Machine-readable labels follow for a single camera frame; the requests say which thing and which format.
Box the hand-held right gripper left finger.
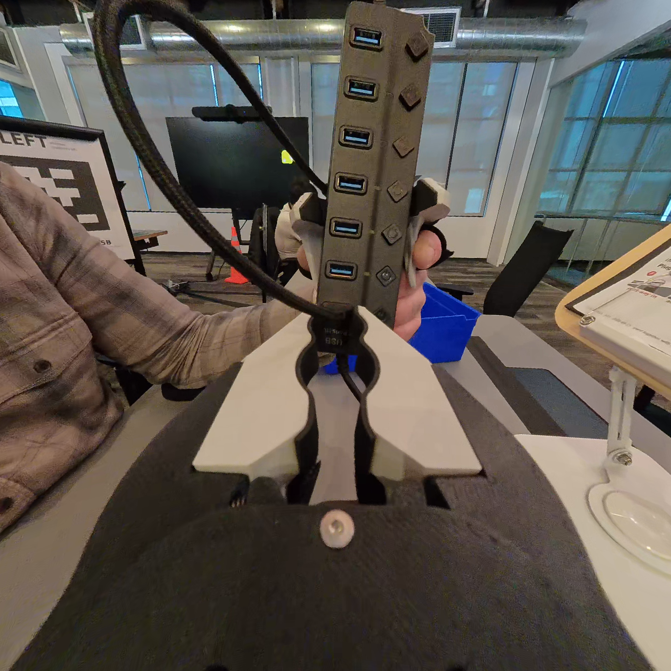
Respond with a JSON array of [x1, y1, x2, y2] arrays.
[[192, 309, 322, 480]]

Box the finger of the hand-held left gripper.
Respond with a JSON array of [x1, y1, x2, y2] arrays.
[[290, 193, 328, 286], [404, 177, 452, 289]]

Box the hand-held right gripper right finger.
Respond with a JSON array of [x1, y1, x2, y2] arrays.
[[354, 306, 484, 482]]

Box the black usb hub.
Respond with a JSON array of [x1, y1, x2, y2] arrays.
[[313, 0, 437, 362]]

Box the black braided usb cable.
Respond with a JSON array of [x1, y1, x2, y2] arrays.
[[90, 0, 362, 322]]

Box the person's left hand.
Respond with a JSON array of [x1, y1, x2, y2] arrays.
[[392, 230, 447, 342]]

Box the black office chair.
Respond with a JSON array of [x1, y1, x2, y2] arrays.
[[246, 204, 297, 302], [435, 220, 576, 319]]

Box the orange traffic cone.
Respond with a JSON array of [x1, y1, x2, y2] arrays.
[[224, 225, 251, 285]]

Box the blue plastic bin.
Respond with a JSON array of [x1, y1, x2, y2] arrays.
[[322, 282, 482, 375]]

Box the black tv screen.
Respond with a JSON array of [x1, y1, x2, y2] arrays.
[[165, 115, 311, 210]]

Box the wooden instruction board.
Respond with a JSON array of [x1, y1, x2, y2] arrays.
[[555, 224, 671, 402]]

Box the white air vent grille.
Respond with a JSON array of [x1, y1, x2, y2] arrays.
[[401, 6, 462, 49]]

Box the person's plaid shirt torso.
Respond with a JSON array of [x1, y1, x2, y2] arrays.
[[0, 160, 174, 533]]

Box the printed instruction sheet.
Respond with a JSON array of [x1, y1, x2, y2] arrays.
[[574, 246, 671, 362]]

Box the framed tag sign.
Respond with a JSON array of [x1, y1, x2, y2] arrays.
[[0, 115, 147, 276]]

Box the frosted glass window wall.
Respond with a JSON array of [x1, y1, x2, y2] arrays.
[[63, 55, 541, 221]]

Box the black camera bar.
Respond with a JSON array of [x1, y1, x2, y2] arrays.
[[191, 104, 273, 120]]

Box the glass partition wall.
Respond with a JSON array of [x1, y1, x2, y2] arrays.
[[537, 44, 671, 223]]

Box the silver ventilation duct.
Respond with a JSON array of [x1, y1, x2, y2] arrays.
[[59, 16, 587, 56]]

